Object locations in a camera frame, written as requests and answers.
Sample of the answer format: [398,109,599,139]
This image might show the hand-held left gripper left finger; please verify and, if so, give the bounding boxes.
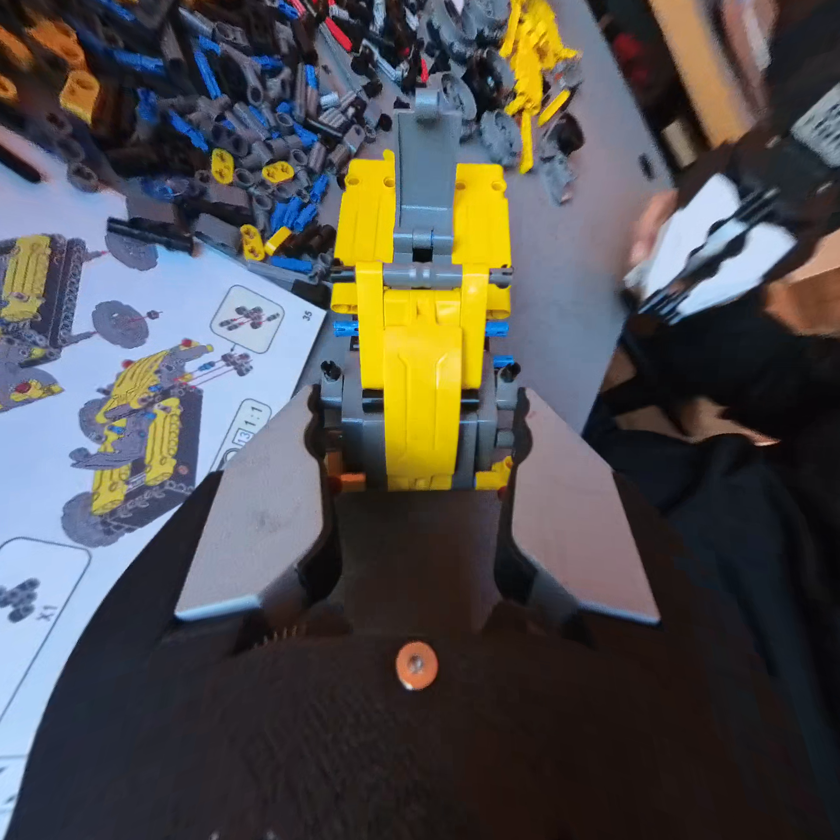
[174,386,343,621]

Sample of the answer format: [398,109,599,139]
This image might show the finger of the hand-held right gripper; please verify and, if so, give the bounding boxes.
[640,213,800,327]
[623,172,746,303]

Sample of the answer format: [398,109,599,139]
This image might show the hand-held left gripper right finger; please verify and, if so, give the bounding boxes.
[495,386,661,624]

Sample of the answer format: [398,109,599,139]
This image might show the yellow grey toy vehicle model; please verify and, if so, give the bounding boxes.
[319,88,516,493]

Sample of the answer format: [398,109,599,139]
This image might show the grey angled block piece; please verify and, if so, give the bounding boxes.
[541,154,578,206]

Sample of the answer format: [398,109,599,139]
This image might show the person's black clothed body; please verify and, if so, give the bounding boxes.
[584,315,840,788]

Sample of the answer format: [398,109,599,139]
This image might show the yellow beam assembly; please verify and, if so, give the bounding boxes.
[499,0,581,175]

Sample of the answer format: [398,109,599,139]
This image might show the open instruction booklet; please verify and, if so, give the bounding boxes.
[0,125,327,818]

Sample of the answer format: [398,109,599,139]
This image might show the cluster of grey toy wheels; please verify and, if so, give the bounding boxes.
[433,0,526,165]

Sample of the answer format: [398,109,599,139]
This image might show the pile of small building parts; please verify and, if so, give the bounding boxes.
[0,0,460,290]

